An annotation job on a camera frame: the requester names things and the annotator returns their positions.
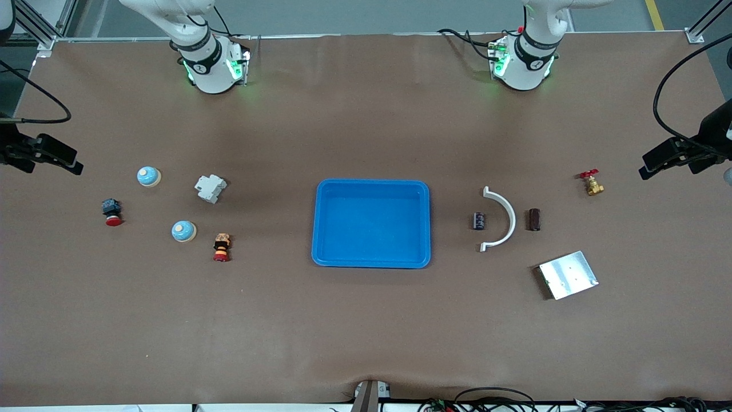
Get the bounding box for black base cables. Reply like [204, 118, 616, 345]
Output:
[437, 27, 495, 61]

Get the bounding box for grey metal edge bracket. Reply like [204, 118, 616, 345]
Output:
[350, 380, 391, 412]

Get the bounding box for red pushbutton blue-black base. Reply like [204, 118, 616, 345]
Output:
[101, 198, 123, 227]

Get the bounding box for white circuit breaker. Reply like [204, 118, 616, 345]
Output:
[194, 174, 228, 205]

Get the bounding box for aluminium frame post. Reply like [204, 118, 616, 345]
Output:
[685, 0, 732, 43]
[14, 0, 78, 58]

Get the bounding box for blue plastic tray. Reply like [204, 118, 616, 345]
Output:
[311, 179, 431, 270]

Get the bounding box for brown table mat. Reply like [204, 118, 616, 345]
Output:
[0, 31, 732, 408]

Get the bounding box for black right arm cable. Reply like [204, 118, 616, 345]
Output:
[0, 60, 72, 124]

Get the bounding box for silver metal plate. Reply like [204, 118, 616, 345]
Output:
[538, 251, 599, 301]

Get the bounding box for white curved plastic bracket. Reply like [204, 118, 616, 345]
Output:
[479, 186, 517, 253]

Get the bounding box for brass valve red handle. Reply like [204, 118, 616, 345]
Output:
[579, 169, 605, 197]

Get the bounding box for black looped cable bundle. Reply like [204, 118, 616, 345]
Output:
[417, 387, 538, 412]

